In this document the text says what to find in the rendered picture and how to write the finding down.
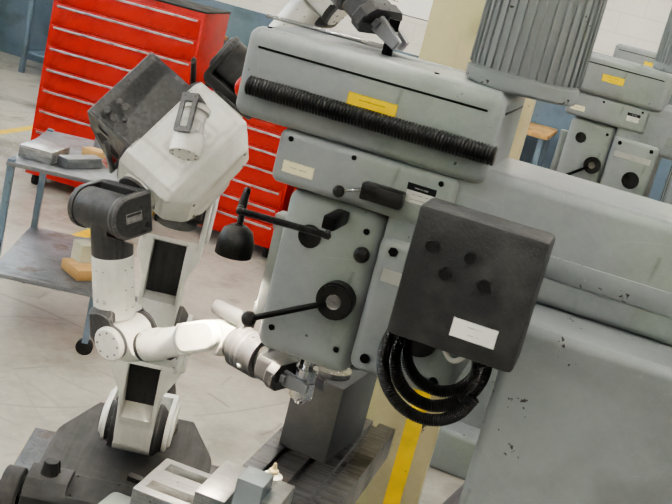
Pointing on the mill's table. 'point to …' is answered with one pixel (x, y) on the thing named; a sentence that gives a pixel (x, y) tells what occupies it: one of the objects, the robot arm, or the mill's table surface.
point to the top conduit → (439, 140)
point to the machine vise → (170, 481)
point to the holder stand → (329, 414)
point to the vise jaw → (219, 485)
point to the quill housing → (299, 330)
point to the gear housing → (356, 174)
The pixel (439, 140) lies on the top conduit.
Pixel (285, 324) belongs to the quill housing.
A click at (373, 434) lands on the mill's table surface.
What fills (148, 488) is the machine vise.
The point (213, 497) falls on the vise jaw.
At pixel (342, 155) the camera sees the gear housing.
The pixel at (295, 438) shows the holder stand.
